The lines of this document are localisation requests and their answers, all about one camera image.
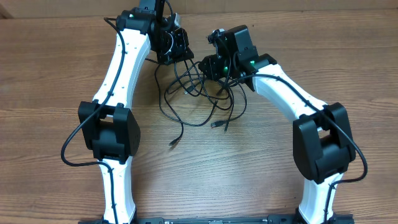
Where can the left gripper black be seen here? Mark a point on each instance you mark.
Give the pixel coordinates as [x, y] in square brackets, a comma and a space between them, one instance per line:
[183, 52]

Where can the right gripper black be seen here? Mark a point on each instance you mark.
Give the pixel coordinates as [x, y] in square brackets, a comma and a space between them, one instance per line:
[211, 65]

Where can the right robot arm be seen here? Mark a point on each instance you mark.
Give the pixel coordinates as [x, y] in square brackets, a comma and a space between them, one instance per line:
[322, 136]

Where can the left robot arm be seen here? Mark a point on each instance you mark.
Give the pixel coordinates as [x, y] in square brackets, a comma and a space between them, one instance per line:
[109, 127]

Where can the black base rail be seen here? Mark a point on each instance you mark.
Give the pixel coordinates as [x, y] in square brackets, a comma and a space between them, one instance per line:
[270, 219]

